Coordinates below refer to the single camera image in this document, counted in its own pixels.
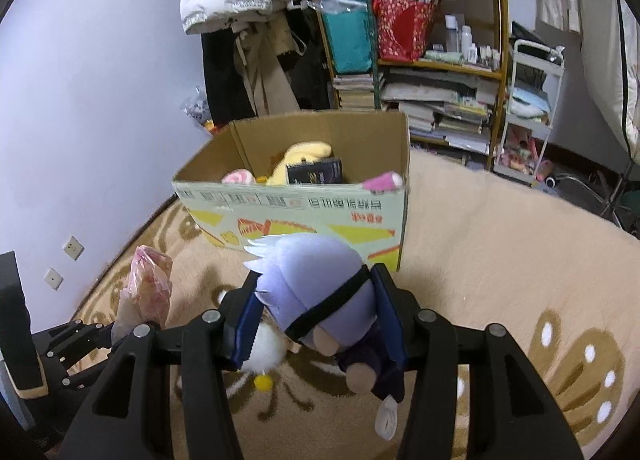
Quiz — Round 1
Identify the beige coat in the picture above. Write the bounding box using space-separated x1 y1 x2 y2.
232 12 306 116

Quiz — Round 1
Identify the stack of books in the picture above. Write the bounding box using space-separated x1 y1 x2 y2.
332 67 501 157

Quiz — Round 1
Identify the printed cardboard box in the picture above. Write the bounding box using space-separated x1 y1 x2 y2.
172 110 409 270

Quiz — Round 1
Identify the white rolling cart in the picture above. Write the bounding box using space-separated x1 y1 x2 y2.
492 38 565 187

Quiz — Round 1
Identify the black coat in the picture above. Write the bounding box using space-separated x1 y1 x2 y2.
201 29 255 126

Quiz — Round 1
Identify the dark booklet in box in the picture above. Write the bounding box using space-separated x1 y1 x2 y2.
286 158 343 185

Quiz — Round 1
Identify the wall outlet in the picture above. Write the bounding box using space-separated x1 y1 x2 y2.
63 236 85 261
43 268 64 291

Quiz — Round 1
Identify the lavender haired plush doll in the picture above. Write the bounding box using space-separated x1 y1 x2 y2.
243 231 407 404

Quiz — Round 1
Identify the pink bagged plush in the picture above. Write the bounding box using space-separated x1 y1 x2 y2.
111 246 172 344

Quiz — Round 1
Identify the red gift bag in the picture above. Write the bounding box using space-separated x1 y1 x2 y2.
372 0 439 62

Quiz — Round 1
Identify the plastic bag with toys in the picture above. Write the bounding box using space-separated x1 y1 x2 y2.
180 87 217 135

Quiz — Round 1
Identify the wall outlet upper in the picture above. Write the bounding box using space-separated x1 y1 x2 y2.
63 236 85 261

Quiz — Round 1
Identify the beige patterned rug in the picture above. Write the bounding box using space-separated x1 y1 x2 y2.
71 148 640 460

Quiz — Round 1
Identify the teal bag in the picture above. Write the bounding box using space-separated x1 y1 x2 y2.
320 0 372 73

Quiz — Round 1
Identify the yellow round plush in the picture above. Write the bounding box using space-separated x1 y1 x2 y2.
255 142 333 186

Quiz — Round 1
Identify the wooden shelf unit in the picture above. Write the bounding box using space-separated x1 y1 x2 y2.
311 0 509 163

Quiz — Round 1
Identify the pink plush toy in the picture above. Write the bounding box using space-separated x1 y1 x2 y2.
361 171 404 192

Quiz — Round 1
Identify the wall outlet lower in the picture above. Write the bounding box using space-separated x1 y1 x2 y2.
43 268 64 291

